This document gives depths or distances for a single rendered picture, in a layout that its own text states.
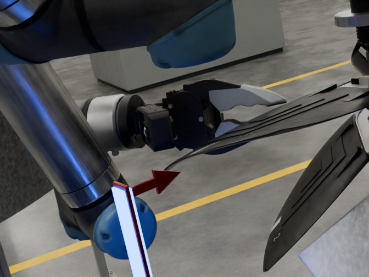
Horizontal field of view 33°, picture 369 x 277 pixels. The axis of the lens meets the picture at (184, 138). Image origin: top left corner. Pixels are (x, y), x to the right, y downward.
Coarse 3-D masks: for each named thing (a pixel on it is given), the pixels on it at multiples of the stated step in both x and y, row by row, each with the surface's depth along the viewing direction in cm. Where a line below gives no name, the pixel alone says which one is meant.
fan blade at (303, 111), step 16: (304, 96) 75; (320, 96) 72; (336, 96) 70; (352, 96) 68; (368, 96) 68; (272, 112) 70; (288, 112) 67; (304, 112) 66; (320, 112) 64; (336, 112) 62; (352, 112) 62; (240, 128) 67; (256, 128) 63; (272, 128) 60; (288, 128) 54; (208, 144) 67; (224, 144) 57; (176, 160) 66
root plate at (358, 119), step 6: (360, 114) 88; (366, 114) 87; (360, 120) 87; (366, 120) 86; (360, 126) 87; (366, 126) 85; (360, 132) 86; (366, 132) 85; (366, 138) 84; (366, 144) 84; (366, 150) 83
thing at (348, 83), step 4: (360, 76) 78; (364, 76) 78; (368, 76) 78; (360, 80) 77; (364, 80) 77; (340, 84) 77; (344, 84) 77; (348, 84) 77; (352, 84) 76; (360, 84) 76; (364, 84) 75
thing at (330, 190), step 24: (336, 144) 90; (360, 144) 84; (312, 168) 95; (336, 168) 87; (360, 168) 82; (312, 192) 90; (336, 192) 84; (288, 216) 94; (312, 216) 87; (288, 240) 89; (264, 264) 91
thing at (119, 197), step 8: (120, 192) 56; (120, 200) 56; (120, 208) 57; (128, 208) 56; (120, 216) 57; (128, 216) 56; (128, 224) 56; (128, 232) 57; (128, 240) 58; (136, 240) 57; (128, 248) 58; (136, 248) 57; (128, 256) 59; (136, 256) 57; (136, 264) 58; (136, 272) 59
